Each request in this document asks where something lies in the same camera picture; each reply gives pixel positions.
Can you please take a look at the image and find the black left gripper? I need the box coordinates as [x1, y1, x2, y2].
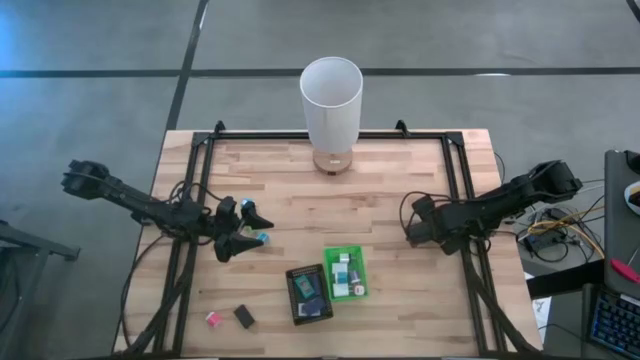
[202, 196, 275, 264]

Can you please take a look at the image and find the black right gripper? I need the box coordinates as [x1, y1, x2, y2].
[407, 194, 459, 255]

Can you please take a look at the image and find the teal digital clock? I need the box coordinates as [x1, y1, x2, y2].
[293, 274, 314, 300]

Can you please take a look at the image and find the purple digital clock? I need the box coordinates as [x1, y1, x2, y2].
[298, 295, 325, 318]

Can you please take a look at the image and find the green plastic basket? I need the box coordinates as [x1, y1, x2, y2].
[322, 244, 370, 304]

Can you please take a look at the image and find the black rectangular clock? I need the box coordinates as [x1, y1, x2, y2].
[232, 304, 257, 330]

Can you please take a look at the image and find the black plastic basket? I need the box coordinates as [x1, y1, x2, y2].
[285, 263, 335, 327]

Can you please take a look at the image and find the black power box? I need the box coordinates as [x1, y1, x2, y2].
[524, 232, 556, 254]

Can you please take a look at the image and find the white paper sheet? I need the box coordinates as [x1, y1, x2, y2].
[532, 297, 551, 329]

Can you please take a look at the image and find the white shade wooden base lamp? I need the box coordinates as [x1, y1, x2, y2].
[299, 56, 365, 176]

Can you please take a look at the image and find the black desk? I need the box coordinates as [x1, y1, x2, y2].
[527, 148, 640, 360]

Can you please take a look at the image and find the white round object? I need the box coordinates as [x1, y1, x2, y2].
[624, 180, 640, 216]

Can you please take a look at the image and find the backlit computer keyboard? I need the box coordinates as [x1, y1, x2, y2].
[589, 288, 640, 360]

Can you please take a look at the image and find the dark grey bench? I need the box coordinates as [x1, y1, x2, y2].
[0, 219, 81, 360]

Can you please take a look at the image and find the black aluminium table frame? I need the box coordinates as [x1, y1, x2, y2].
[119, 119, 544, 359]

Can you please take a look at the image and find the yellow cable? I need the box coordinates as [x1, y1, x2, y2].
[527, 207, 606, 259]

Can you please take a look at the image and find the red handled tool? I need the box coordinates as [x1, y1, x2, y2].
[609, 258, 640, 285]

